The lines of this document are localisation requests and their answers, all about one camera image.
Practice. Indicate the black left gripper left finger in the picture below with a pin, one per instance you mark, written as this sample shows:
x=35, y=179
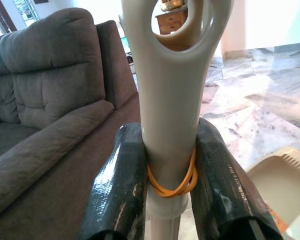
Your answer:
x=117, y=195

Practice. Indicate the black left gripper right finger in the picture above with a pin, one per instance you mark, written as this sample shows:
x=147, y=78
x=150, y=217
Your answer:
x=227, y=200

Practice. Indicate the beige plastic dustpan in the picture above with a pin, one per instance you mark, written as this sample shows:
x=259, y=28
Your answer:
x=277, y=190

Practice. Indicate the beige broom with grey grip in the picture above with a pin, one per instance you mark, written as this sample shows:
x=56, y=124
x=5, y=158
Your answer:
x=170, y=100

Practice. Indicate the orange rubber band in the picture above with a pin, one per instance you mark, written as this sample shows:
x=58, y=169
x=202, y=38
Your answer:
x=165, y=193

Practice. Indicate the grey fabric sofa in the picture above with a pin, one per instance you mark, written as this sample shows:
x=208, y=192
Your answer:
x=52, y=87

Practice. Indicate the brown wooden cabinet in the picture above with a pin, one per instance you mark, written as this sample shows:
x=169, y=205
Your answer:
x=170, y=21

